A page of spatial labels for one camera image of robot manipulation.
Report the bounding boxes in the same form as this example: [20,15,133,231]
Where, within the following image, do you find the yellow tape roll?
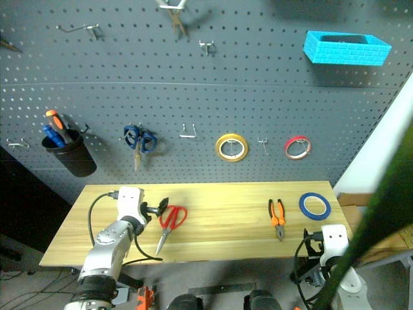
[215,132,250,163]

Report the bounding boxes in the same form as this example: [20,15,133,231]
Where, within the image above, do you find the red handled scissors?
[154,205,188,256]

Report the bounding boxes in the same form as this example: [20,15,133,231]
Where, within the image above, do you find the blue handled scissors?
[122,124,159,172]

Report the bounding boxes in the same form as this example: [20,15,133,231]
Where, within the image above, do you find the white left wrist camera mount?
[115,186,146,224]

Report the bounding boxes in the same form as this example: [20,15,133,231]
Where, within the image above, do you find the black plastic cup holder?
[41,129,97,178]

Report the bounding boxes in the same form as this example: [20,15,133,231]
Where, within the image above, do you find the long silver pegboard hook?
[55,23,101,41]

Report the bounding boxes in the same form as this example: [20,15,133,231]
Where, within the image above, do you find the blue handled screwdriver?
[41,125,65,147]

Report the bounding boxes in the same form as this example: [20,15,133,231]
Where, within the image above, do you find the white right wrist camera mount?
[319,224,351,269]

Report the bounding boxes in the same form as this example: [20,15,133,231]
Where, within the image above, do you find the brown cardboard box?
[335,192,413,259]

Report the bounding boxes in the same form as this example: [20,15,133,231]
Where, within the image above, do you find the blue brick-pattern plastic bin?
[303,30,393,67]

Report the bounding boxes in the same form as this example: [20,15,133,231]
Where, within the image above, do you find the grey metal pegboard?
[0,0,413,206]

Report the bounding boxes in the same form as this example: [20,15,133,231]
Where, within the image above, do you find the orange and black pliers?
[267,198,287,242]

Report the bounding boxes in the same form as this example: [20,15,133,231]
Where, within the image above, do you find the blurred dark green strap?
[317,122,413,310]

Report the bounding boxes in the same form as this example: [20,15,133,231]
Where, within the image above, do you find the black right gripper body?
[303,228,324,261]

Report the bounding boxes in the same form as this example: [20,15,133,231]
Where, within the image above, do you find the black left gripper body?
[141,201,161,223]

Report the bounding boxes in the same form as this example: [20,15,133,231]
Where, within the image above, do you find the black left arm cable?
[87,190,164,262]

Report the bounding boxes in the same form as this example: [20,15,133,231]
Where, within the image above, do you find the dark rounded shape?
[167,293,204,310]

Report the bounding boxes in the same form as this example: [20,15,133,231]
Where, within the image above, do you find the orange clamp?
[137,285,156,310]

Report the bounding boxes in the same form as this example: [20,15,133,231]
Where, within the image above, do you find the orange and black screwdriver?
[45,109,74,145]

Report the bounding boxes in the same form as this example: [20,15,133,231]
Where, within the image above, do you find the red tape roll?
[283,135,313,161]

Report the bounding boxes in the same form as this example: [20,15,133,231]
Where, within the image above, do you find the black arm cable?
[292,237,320,307]
[87,190,164,262]

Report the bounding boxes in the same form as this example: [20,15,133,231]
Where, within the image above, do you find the small grey box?
[112,287,130,306]

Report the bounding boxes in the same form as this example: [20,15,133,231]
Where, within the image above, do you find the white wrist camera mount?
[115,186,146,224]
[319,224,351,269]

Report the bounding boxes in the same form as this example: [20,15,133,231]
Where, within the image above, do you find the blue tape roll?
[298,192,332,222]

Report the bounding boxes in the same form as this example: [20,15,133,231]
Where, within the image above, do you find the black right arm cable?
[292,237,320,307]

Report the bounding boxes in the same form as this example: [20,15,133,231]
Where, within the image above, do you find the needle nose pliers pale handles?
[156,0,191,39]

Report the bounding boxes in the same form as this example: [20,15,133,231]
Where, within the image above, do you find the flat black bar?
[188,282,259,295]

